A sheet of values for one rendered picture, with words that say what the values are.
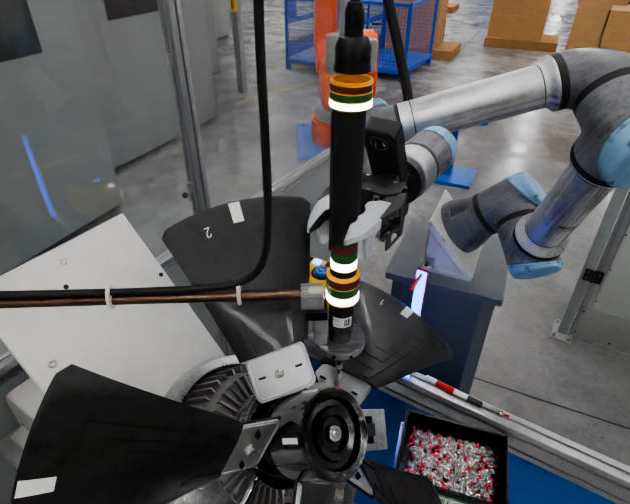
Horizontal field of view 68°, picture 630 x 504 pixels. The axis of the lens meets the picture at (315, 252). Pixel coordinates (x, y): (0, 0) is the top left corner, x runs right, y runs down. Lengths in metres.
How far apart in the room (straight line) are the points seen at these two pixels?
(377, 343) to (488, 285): 0.55
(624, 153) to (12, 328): 0.92
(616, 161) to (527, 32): 8.91
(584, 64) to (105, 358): 0.89
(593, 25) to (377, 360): 7.40
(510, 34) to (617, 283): 7.53
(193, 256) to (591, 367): 2.29
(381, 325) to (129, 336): 0.43
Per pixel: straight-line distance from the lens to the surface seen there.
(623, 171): 0.87
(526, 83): 0.91
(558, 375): 2.61
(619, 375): 2.75
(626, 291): 2.64
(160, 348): 0.84
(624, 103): 0.87
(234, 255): 0.70
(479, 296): 1.27
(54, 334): 0.80
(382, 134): 0.58
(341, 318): 0.63
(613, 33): 8.01
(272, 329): 0.68
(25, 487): 0.55
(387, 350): 0.82
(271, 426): 0.64
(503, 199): 1.23
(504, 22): 9.76
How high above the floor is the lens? 1.77
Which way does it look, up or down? 35 degrees down
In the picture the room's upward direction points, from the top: straight up
